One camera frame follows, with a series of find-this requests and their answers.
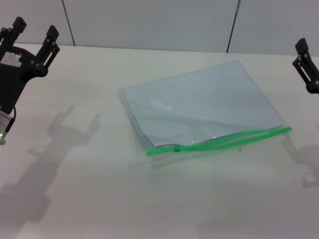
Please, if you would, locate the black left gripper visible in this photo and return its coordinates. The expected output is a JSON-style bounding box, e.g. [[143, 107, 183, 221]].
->
[[0, 16, 61, 111]]

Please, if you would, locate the clear document bag green zipper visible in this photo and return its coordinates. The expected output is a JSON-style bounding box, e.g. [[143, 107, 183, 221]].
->
[[116, 59, 293, 157]]

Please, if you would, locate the left metal plug with cable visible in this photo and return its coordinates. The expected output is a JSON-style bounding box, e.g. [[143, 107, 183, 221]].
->
[[6, 106, 17, 134]]

